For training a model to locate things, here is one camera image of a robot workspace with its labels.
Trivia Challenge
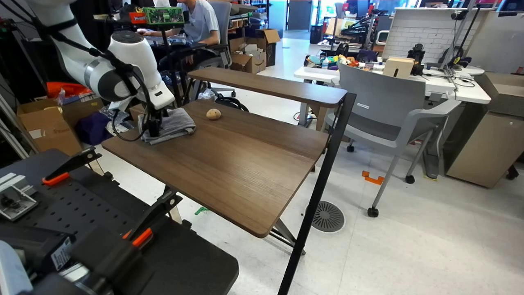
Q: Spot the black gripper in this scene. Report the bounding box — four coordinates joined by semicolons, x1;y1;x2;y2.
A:
142;106;165;138

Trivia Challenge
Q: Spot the grey towel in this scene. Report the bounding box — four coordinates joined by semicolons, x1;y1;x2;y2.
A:
142;106;196;146

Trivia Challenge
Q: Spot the dark blue bag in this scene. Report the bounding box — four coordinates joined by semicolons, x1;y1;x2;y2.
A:
72;111;113;146

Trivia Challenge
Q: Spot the orange plastic object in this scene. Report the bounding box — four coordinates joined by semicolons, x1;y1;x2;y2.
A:
44;80;90;100

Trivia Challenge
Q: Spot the large cardboard box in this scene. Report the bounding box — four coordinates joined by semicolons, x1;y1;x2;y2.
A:
14;97;104;157

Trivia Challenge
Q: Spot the red container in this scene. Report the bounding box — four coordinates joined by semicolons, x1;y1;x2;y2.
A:
127;10;147;28

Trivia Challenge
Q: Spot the green circuit board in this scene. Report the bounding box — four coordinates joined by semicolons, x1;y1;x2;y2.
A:
142;5;185;26

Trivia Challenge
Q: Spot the open cardboard box, low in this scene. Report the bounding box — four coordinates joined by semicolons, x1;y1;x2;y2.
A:
227;43;267;74

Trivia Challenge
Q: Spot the person in grey shirt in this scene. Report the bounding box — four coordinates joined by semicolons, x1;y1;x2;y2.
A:
176;0;221;49

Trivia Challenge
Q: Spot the black perforated workbench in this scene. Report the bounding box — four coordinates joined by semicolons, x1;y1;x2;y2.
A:
0;151;240;295

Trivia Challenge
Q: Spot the open cardboard box, tall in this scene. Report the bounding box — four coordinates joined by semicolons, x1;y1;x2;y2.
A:
252;28;280;67

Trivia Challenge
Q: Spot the small black white device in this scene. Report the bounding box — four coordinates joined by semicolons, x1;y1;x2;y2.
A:
0;172;39;223

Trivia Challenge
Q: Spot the round floor drain cover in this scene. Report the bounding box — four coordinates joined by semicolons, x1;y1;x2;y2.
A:
309;200;345;233

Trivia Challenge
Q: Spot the light blue cloth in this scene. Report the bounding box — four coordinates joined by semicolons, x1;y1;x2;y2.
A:
0;239;32;295

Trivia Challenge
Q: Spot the grey office chair on castors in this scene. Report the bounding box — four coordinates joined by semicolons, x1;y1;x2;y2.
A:
335;64;463;218

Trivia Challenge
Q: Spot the small cardboard box on table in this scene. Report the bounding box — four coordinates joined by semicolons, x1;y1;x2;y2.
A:
381;56;414;79

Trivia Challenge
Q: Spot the white pegboard panel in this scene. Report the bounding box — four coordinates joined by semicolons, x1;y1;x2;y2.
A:
381;7;471;61

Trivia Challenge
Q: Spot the white background table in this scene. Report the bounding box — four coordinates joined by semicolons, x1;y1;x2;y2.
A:
293;57;491;128

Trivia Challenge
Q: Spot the black tripod stand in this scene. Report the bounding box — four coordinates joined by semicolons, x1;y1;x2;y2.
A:
438;2;484;70

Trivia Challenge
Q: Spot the beige cabinet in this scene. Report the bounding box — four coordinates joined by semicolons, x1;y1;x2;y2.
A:
443;72;524;188

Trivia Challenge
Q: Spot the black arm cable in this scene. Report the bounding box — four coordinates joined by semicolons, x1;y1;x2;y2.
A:
31;18;160;144

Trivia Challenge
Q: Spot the black clamp with orange handle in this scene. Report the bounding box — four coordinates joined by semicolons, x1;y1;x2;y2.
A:
39;147;103;190
119;187;183;252

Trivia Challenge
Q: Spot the orange floor bracket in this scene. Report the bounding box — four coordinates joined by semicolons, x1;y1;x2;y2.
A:
360;169;384;185

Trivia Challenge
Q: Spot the black camera device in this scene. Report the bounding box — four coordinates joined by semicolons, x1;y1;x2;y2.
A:
406;43;425;77

